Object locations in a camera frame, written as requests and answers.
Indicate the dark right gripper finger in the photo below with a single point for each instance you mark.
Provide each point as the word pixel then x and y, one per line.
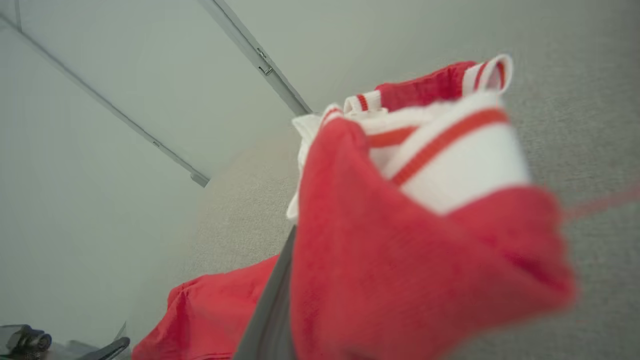
pixel 272 330

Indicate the thin grey partition frame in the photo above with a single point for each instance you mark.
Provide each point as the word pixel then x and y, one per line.
pixel 200 179

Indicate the red and white striped garment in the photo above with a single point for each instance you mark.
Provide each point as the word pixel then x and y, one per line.
pixel 240 215

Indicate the grey double-foot partition post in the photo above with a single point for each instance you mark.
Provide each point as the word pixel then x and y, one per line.
pixel 250 47

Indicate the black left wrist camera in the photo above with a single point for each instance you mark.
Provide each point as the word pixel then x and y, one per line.
pixel 27 342

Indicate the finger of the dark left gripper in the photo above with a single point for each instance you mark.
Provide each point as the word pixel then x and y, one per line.
pixel 112 349

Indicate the red shorts white trim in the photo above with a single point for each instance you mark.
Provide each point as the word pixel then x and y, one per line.
pixel 210 315

